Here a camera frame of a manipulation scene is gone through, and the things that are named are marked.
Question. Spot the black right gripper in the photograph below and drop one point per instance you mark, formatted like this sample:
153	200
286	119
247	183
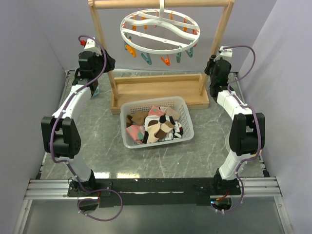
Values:
209	64

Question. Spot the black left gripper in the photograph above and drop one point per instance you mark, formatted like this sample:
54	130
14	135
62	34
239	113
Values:
110	61

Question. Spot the orange clothes peg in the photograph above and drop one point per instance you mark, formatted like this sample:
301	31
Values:
166	60
131	50

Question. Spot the cream brown ribbed sock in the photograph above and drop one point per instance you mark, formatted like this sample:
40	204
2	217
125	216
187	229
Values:
157	127

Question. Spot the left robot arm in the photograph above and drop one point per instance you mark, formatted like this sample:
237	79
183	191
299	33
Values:
59	132

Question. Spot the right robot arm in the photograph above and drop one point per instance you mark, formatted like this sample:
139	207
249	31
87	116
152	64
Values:
246	137

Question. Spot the wooden hanger stand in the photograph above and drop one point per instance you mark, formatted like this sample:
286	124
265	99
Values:
190	87

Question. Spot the white round clip hanger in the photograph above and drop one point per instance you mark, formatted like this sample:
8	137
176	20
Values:
160	31

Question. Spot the teal far right peg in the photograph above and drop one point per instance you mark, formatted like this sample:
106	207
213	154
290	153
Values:
190	52

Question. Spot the teal right clothes peg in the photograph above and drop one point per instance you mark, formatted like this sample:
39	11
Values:
178	57

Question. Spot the teal clothes peg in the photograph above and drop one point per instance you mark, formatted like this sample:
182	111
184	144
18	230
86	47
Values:
147	58
178	57

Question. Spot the white plastic laundry basket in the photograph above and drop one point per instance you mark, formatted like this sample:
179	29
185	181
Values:
176	103

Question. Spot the beige folded sock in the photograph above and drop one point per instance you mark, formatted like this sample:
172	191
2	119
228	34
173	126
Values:
172	113

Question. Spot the tan brown sock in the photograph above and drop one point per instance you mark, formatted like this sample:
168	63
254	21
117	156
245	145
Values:
138	118

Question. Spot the black white striped sock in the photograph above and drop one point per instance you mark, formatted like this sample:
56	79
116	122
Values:
177	132

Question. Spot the pink sock left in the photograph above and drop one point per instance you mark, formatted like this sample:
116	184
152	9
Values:
136	132

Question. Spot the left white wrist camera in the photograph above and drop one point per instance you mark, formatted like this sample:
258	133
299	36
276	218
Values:
93	47

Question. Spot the aluminium rail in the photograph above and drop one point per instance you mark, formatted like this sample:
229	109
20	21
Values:
50	189

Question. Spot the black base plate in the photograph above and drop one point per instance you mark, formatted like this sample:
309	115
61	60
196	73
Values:
157	191

